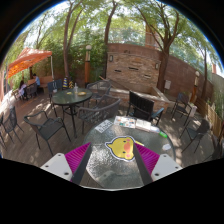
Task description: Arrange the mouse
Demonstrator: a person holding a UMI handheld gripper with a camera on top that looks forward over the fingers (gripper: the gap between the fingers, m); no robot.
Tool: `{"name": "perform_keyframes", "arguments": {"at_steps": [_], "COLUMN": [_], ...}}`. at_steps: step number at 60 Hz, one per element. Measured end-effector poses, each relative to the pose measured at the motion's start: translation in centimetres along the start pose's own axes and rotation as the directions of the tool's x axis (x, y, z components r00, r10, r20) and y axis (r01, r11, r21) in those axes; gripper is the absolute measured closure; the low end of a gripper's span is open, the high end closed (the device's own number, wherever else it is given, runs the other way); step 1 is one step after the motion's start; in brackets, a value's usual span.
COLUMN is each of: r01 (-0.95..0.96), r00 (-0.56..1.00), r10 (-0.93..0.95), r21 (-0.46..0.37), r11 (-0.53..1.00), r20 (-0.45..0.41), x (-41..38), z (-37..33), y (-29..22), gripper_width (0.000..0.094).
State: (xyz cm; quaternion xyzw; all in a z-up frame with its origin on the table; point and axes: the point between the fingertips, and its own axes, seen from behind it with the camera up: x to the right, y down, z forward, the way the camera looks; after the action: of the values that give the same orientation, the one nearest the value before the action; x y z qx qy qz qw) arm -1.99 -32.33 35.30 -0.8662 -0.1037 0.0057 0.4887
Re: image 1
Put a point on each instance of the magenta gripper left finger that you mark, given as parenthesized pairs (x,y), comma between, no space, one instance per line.
(70,166)

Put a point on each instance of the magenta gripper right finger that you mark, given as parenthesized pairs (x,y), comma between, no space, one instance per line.
(153,166)

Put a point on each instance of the round glass table near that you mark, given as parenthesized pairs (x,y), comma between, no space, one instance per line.
(114,174)

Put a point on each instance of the grey mesh chair front left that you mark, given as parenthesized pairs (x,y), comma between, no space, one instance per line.
(46,129)

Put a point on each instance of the grey mesh chair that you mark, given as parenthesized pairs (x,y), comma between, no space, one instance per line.
(46,129)
(107,107)

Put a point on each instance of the white printed sheet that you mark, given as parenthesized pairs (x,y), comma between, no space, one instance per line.
(103,126)

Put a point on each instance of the open colourful book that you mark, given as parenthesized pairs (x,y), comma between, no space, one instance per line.
(129,122)

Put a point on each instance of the black slatted chair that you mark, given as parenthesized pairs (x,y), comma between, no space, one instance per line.
(142,108)

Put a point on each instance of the dark chair right near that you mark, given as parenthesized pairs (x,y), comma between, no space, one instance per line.
(196,134)

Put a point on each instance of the round dark green table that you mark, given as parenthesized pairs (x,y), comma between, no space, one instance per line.
(68,99)

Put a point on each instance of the dark chair right far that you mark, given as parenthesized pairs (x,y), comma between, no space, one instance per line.
(182,105)

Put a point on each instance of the grey mesh chair centre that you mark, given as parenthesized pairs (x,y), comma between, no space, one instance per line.
(107,107)

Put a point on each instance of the dark chair far left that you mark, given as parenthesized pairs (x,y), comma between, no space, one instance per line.
(10,122)

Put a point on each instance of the grey chair behind green table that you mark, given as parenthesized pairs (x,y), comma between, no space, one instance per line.
(99,88)

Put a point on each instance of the dark chair left of table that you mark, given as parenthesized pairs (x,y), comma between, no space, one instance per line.
(54,86)

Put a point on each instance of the seated person blue shirt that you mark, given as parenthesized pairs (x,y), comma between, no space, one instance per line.
(37,80)

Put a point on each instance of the seated person pink shirt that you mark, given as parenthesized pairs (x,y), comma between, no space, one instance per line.
(22,90)

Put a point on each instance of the orange canopy tent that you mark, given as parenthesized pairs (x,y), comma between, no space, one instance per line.
(27,58)

